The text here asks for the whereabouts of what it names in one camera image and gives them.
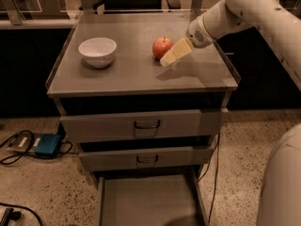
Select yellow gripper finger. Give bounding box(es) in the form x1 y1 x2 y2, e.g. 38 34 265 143
160 38 194 67

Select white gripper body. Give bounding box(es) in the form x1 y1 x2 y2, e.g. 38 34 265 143
186 15 215 48

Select red apple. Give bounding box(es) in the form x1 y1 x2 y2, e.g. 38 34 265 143
152 37 173 60

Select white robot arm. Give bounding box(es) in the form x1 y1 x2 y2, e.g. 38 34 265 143
160 0 301 226

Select grey metal drawer cabinet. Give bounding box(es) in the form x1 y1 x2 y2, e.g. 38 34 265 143
45 12 242 226

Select grey top drawer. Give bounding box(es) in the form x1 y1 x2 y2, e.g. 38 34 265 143
60 108 229 143

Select grey middle drawer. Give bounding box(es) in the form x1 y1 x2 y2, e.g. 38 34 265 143
79 146 213 171

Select grey open bottom drawer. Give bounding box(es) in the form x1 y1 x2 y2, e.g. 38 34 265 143
97 174 208 226

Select white ceramic bowl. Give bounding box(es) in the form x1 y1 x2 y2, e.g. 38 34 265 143
78 38 117 68

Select blue box on floor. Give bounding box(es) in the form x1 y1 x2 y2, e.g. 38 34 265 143
34 134 61 157

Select silver flat device on floor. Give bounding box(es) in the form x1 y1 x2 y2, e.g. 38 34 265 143
7 132 41 153

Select black device bottom left corner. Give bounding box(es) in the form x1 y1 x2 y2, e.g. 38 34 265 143
0 208 22 226

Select black cable on floor left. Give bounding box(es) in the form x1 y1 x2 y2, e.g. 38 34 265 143
0 129 79 166

